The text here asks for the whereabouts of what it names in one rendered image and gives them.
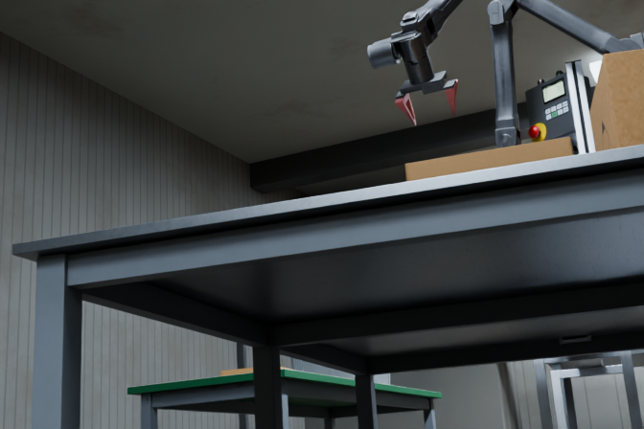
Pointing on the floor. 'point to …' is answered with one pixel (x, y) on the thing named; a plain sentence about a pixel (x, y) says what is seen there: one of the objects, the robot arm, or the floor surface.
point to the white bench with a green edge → (205, 387)
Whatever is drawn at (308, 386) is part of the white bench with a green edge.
